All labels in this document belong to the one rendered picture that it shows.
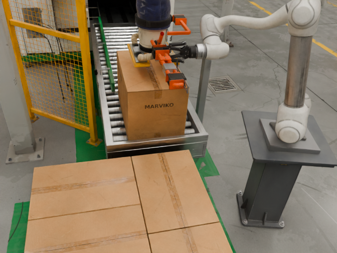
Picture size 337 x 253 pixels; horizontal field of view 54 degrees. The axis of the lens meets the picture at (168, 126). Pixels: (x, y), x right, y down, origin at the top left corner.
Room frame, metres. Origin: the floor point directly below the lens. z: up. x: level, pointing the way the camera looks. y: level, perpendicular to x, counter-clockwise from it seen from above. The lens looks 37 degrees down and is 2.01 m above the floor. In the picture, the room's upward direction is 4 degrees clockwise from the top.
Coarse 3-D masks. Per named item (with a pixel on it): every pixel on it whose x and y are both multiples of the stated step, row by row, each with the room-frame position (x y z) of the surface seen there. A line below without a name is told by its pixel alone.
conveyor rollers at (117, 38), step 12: (96, 36) 3.49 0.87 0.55; (108, 36) 3.51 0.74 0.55; (120, 36) 3.55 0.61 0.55; (108, 48) 3.23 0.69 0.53; (120, 48) 3.27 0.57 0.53; (108, 84) 2.47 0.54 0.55; (108, 96) 2.27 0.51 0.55; (108, 108) 2.10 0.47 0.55; (120, 108) 2.12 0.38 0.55; (120, 120) 1.96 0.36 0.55; (120, 132) 1.84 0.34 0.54; (192, 132) 1.89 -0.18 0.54
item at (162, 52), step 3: (153, 45) 1.82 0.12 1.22; (156, 45) 1.82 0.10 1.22; (159, 45) 1.83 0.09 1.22; (162, 45) 1.83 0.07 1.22; (165, 45) 1.84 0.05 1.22; (153, 48) 1.78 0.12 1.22; (153, 51) 1.76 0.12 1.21; (156, 51) 1.75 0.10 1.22; (159, 51) 1.75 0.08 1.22; (162, 51) 1.76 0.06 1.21; (165, 51) 1.76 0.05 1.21; (168, 51) 1.77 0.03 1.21; (153, 54) 1.77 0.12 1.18; (156, 54) 1.75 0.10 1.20; (162, 54) 1.76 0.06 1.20; (168, 54) 1.77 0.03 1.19; (153, 57) 1.75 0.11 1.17; (156, 57) 1.75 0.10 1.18
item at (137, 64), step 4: (128, 44) 2.14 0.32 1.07; (136, 44) 2.08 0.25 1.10; (128, 48) 2.08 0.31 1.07; (132, 48) 2.06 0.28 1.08; (132, 52) 2.00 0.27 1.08; (140, 52) 1.95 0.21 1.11; (132, 56) 1.95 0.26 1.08; (136, 56) 1.94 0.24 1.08; (132, 60) 1.90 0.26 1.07; (136, 60) 1.88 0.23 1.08; (136, 64) 1.84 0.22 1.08; (140, 64) 1.84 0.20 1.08; (144, 64) 1.85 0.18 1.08; (148, 64) 1.86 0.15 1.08
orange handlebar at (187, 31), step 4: (184, 24) 2.28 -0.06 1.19; (184, 28) 2.23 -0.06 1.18; (188, 28) 2.20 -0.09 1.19; (168, 32) 2.10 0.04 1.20; (172, 32) 2.11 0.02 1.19; (176, 32) 2.11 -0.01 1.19; (180, 32) 2.12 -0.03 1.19; (184, 32) 2.13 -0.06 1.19; (188, 32) 2.13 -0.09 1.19; (152, 40) 1.94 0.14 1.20; (152, 44) 1.89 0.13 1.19; (160, 56) 1.70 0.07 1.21; (164, 56) 1.70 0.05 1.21; (168, 56) 1.71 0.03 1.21; (160, 60) 1.67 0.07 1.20; (164, 60) 1.71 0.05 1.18; (168, 60) 1.67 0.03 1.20; (160, 64) 1.66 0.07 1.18; (168, 72) 1.52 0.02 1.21; (176, 84) 1.40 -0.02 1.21; (180, 84) 1.41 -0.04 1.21
